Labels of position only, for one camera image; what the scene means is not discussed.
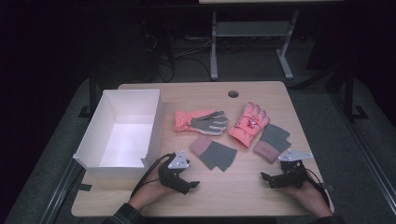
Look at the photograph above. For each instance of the person's right hand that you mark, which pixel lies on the person's right hand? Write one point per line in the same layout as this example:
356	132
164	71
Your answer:
314	199

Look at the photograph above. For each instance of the pink ski glove red print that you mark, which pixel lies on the pink ski glove red print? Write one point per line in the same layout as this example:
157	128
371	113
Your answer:
246	130

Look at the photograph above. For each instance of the black tape strip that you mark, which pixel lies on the black tape strip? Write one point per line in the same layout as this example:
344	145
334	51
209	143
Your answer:
84	187

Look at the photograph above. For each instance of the metal floor rail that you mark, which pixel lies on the metal floor rail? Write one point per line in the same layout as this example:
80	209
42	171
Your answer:
60	193
364	146

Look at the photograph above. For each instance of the grey knit glove pink cuff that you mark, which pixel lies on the grey knit glove pink cuff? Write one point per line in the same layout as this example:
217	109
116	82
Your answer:
274	137
218	155

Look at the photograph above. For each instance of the pink ski glove grey palm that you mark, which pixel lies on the pink ski glove grey palm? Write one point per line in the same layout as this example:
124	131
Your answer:
183	121

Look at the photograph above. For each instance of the person's left hand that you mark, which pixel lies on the person's left hand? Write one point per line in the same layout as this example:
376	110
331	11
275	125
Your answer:
149	193

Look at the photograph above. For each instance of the black metal stand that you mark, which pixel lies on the black metal stand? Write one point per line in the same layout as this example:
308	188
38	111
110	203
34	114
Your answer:
349	93
92	93

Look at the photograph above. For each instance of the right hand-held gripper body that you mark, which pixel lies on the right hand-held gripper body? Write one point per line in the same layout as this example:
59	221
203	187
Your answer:
292	177

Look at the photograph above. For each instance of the white box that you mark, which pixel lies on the white box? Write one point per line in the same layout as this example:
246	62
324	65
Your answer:
124	137

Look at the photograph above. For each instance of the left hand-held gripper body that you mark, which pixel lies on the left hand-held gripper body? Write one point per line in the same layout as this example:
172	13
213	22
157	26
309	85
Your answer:
171	175

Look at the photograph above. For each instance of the white metal framed desk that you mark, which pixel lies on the white metal framed desk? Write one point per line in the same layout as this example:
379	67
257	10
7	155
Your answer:
249	28

